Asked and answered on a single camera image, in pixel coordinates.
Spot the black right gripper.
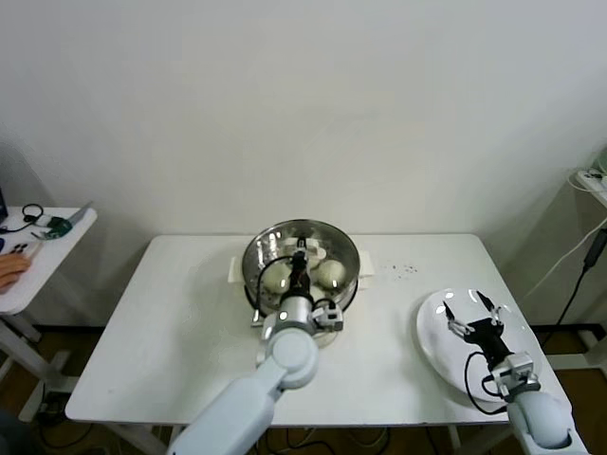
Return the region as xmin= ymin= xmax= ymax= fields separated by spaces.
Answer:
xmin=444 ymin=289 xmax=513 ymax=369

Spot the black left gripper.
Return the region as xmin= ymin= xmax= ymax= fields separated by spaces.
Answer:
xmin=287 ymin=238 xmax=315 ymax=295

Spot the white steamed baozi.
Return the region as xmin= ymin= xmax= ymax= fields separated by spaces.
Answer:
xmin=263 ymin=263 xmax=291 ymax=294
xmin=316 ymin=259 xmax=346 ymax=289

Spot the stainless steel steamer basket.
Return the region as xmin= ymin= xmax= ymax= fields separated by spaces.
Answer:
xmin=230 ymin=218 xmax=378 ymax=323

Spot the bare person hand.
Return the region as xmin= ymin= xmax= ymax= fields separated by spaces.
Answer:
xmin=0 ymin=253 xmax=30 ymax=291

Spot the white round plate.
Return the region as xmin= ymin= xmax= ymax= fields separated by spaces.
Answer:
xmin=415 ymin=287 xmax=543 ymax=404

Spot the white power strip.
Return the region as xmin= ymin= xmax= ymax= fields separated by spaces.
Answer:
xmin=575 ymin=170 xmax=607 ymax=191

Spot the white side table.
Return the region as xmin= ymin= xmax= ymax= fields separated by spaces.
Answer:
xmin=0 ymin=206 xmax=100 ymax=397

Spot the black floor power box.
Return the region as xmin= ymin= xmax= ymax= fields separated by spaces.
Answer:
xmin=40 ymin=391 xmax=72 ymax=418

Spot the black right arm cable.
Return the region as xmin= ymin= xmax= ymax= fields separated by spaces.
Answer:
xmin=465 ymin=350 xmax=511 ymax=416

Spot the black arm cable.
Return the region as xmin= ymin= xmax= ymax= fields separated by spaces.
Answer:
xmin=249 ymin=255 xmax=296 ymax=329
xmin=465 ymin=350 xmax=511 ymax=416

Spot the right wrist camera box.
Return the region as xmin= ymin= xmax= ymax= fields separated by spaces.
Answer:
xmin=490 ymin=353 xmax=542 ymax=394

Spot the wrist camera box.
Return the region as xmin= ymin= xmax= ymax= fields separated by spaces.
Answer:
xmin=311 ymin=304 xmax=345 ymax=333
xmin=490 ymin=353 xmax=542 ymax=394

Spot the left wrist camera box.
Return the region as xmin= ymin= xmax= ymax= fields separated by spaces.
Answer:
xmin=311 ymin=304 xmax=345 ymax=333

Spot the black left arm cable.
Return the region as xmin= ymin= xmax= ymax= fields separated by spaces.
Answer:
xmin=249 ymin=255 xmax=296 ymax=329

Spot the white wall cable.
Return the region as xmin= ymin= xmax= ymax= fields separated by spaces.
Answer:
xmin=524 ymin=223 xmax=607 ymax=300

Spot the black power adapter with cable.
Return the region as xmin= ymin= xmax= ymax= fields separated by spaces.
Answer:
xmin=552 ymin=231 xmax=607 ymax=328

